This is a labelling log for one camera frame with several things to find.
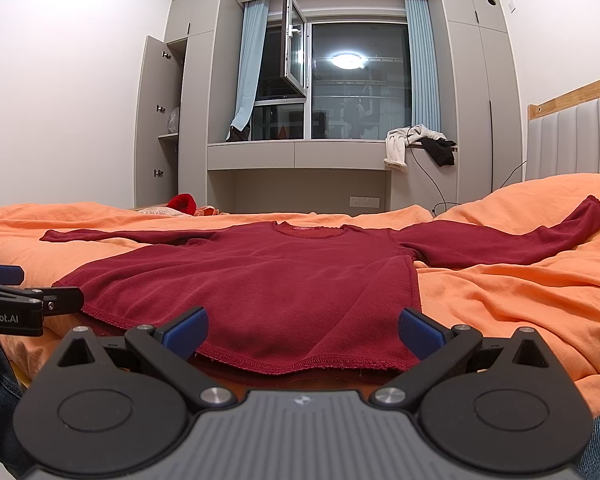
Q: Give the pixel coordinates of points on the grey padded headboard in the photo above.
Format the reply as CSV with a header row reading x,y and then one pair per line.
x,y
564,134

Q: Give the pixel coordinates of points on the left light blue curtain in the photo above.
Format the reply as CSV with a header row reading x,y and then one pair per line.
x,y
254,21

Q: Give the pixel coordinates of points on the light blue curtain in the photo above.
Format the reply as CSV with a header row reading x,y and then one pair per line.
x,y
424,70
254,21

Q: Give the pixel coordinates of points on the right light blue curtain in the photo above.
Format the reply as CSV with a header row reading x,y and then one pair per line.
x,y
424,70

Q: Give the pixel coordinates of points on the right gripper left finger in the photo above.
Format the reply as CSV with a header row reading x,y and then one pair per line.
x,y
163,352

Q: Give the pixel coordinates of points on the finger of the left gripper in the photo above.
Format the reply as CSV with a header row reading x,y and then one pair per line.
x,y
11,275
53,300

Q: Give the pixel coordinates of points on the white garment on ledge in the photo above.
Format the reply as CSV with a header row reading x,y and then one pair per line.
x,y
399,139

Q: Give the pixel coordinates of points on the open grey wardrobe door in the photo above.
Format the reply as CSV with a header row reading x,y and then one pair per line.
x,y
156,147

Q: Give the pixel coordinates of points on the black garment on ledge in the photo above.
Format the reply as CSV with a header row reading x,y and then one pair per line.
x,y
441,151

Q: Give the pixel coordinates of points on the orange bed cover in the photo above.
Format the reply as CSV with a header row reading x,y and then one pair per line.
x,y
559,296

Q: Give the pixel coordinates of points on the bright red plush item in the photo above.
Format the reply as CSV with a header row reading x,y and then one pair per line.
x,y
184,203

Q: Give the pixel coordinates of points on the glass ornament on shelf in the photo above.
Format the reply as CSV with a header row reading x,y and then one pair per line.
x,y
174,120

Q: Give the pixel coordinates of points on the window with open sash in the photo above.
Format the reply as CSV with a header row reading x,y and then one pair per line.
x,y
333,70

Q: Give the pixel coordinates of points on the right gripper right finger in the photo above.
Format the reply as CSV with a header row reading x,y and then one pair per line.
x,y
442,352

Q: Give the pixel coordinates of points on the grey built-in wardrobe unit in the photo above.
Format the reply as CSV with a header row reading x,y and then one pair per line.
x,y
480,112

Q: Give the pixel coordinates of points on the floral patterned pillow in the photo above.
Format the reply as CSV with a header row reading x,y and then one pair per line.
x,y
161,211

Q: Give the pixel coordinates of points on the dark red knit sweater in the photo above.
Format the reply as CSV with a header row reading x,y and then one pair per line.
x,y
283,298

